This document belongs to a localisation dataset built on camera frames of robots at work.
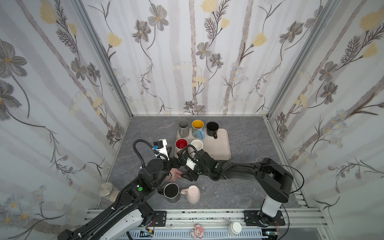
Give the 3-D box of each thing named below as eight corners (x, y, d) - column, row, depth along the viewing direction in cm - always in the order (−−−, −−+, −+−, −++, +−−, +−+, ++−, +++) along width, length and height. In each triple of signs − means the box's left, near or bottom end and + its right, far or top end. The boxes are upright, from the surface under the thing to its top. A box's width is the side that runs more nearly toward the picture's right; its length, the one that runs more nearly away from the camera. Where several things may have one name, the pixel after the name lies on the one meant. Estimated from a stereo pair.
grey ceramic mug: (182, 140, 107) (181, 131, 98) (177, 130, 113) (176, 121, 104) (192, 137, 109) (192, 128, 100) (187, 127, 115) (187, 118, 106)
